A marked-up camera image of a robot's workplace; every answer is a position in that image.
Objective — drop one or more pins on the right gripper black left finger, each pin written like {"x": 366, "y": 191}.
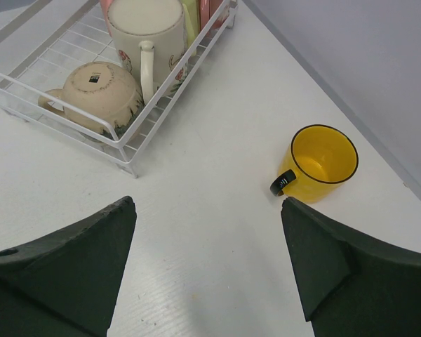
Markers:
{"x": 67, "y": 283}

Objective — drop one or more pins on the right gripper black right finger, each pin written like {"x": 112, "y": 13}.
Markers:
{"x": 350, "y": 283}

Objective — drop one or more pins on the beige stoneware mug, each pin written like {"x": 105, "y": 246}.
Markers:
{"x": 104, "y": 90}

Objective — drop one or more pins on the clear acrylic dish rack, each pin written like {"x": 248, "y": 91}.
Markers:
{"x": 82, "y": 39}

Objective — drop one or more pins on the green-inside patterned mug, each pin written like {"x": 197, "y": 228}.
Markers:
{"x": 150, "y": 38}

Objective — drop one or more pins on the pale yellow mug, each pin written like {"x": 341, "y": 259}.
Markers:
{"x": 191, "y": 10}

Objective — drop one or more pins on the pink mug white inside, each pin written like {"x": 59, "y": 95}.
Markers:
{"x": 204, "y": 11}

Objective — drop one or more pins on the yellow glass cup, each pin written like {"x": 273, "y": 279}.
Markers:
{"x": 318, "y": 160}

